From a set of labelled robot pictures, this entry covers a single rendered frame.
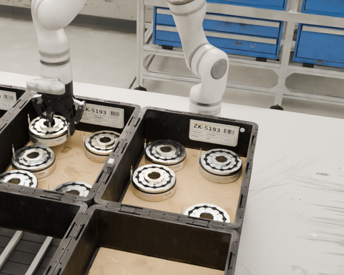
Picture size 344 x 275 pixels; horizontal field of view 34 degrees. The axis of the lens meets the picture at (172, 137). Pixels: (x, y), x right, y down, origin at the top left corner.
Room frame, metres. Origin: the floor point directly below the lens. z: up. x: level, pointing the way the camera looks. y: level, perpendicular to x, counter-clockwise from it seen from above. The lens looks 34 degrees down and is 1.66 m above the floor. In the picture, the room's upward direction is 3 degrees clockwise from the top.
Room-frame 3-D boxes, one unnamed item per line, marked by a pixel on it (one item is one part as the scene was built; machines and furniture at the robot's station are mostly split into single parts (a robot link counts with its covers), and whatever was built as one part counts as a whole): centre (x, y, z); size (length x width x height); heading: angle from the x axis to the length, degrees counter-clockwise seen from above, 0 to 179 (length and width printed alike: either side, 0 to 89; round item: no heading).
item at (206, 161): (1.11, -0.12, 0.86); 0.10 x 0.10 x 0.01
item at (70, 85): (1.17, 0.28, 0.99); 0.08 x 0.08 x 0.09
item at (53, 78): (1.15, 0.28, 1.06); 0.11 x 0.09 x 0.06; 168
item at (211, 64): (1.38, -0.09, 0.95); 0.09 x 0.09 x 0.17; 39
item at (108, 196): (1.01, -0.03, 0.87); 0.40 x 0.30 x 0.11; 169
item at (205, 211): (0.89, -0.08, 0.86); 0.05 x 0.05 x 0.01
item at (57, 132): (1.18, 0.31, 0.89); 0.10 x 0.10 x 0.01
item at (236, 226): (1.01, -0.03, 0.92); 0.40 x 0.30 x 0.02; 169
